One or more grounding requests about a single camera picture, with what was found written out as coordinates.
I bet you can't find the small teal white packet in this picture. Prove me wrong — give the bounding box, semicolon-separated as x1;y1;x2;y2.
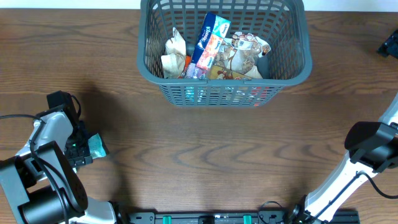
88;133;109;159

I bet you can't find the dried mushroom bag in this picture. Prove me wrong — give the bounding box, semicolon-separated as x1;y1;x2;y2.
224;32;271;79
161;27;187;79
214;38;234;68

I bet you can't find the San Remo spaghetti packet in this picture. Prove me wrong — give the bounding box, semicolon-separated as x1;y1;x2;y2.
177;55;254;80

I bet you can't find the Kleenex tissue multipack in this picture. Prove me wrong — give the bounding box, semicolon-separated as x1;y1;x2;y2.
185;12;231;80

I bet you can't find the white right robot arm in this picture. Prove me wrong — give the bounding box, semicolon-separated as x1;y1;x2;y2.
285;97;397;224

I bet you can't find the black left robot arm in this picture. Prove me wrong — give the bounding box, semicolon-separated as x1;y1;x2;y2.
1;91;119;224

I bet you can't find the grey plastic basket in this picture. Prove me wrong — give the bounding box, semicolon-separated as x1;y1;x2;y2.
137;0;312;107

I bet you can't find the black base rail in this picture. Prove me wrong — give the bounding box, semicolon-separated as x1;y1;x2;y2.
116;210;361;224

